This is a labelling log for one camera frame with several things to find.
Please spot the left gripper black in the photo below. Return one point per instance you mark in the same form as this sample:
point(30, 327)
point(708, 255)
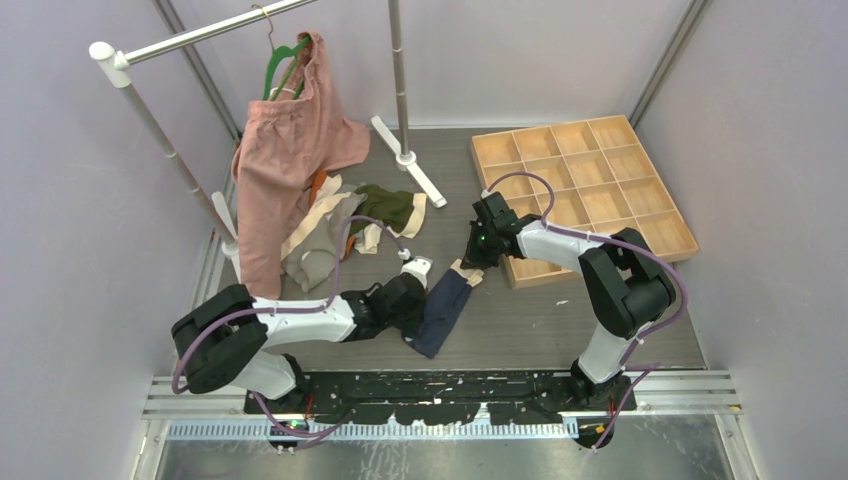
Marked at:
point(412, 325)

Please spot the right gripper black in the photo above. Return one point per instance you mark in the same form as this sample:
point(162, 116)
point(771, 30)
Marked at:
point(475, 259)

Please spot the navy underwear cream waistband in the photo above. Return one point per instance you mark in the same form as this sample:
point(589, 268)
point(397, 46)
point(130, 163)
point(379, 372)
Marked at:
point(442, 308)

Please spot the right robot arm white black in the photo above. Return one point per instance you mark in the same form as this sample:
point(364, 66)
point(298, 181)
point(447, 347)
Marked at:
point(629, 286)

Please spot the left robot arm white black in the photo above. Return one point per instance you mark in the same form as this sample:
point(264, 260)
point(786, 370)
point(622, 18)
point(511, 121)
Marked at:
point(226, 340)

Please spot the olive green underwear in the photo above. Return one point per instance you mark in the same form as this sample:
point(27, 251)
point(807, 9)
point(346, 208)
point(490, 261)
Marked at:
point(403, 212)

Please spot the orange underwear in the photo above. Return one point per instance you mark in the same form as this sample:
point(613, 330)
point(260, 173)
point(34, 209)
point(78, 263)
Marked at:
point(317, 190)

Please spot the wooden compartment tray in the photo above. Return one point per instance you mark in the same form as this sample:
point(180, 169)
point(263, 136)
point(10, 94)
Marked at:
point(590, 175)

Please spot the pink trousers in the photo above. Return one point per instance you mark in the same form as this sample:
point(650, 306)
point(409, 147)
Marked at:
point(286, 142)

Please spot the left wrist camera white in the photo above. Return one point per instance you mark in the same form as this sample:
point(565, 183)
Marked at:
point(419, 267)

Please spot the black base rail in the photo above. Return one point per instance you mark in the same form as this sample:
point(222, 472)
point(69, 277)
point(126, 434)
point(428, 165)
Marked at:
point(508, 397)

